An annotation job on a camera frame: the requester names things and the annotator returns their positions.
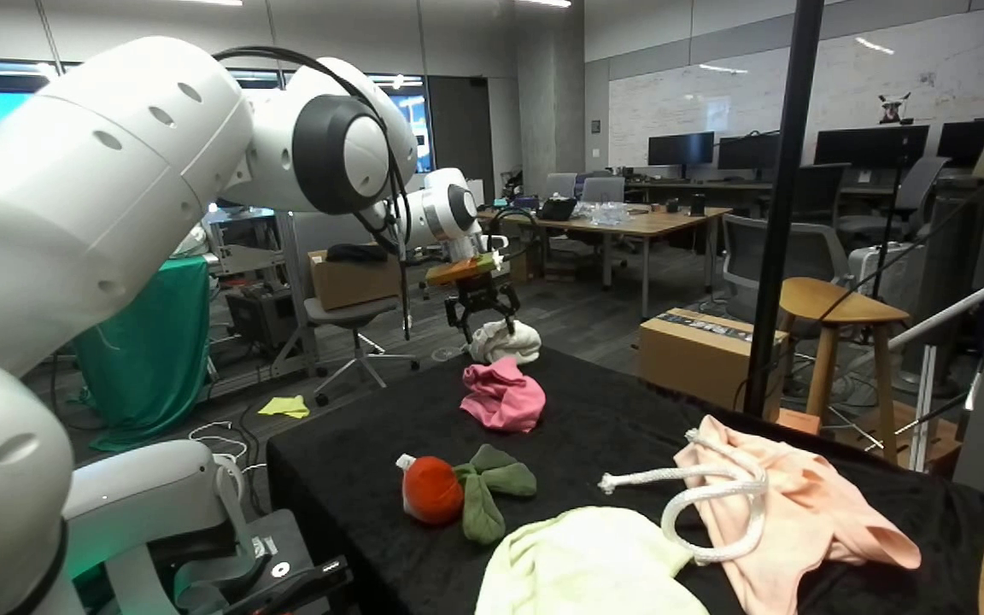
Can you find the long wooden desk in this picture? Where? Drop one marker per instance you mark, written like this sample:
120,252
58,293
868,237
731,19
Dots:
651,227

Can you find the wooden stool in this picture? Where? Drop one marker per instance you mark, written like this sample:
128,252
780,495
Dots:
835,303

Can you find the light green towel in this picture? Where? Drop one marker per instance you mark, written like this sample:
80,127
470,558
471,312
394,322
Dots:
596,566

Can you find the black table cloth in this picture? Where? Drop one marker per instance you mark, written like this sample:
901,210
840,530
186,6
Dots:
605,446

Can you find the grey mesh office chair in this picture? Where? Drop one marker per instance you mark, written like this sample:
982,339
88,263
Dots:
812,252

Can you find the red plush with green leaves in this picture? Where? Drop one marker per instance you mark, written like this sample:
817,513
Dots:
430,491

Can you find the metal shelf cart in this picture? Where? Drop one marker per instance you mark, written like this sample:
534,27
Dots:
256,320

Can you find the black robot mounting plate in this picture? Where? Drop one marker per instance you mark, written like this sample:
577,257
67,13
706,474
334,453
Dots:
276,566

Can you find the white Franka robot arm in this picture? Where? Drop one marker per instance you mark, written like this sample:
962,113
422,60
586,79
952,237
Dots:
83,208

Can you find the aluminium pole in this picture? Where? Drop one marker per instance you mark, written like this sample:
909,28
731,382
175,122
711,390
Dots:
953,308

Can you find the black computer monitor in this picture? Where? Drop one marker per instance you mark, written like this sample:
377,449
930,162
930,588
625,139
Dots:
873,147
748,154
967,142
684,153

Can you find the green draped cloth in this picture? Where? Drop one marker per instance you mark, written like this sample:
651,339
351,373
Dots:
150,363

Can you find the white terry towel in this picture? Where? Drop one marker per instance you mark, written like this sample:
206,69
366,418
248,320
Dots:
507,339

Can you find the black vertical pole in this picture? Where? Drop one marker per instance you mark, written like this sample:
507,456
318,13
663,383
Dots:
788,172

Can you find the cardboard box with black tape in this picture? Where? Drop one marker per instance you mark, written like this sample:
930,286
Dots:
697,355

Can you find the pink cloth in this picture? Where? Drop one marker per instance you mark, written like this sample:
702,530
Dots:
504,397

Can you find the yellow rag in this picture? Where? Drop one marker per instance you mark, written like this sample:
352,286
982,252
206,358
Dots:
286,408

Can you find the plain cardboard box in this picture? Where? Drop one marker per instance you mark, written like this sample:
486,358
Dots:
351,286

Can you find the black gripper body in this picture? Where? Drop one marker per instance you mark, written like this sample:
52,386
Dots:
484,296

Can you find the pale peach cloth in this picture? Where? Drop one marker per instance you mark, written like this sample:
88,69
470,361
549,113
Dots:
821,500

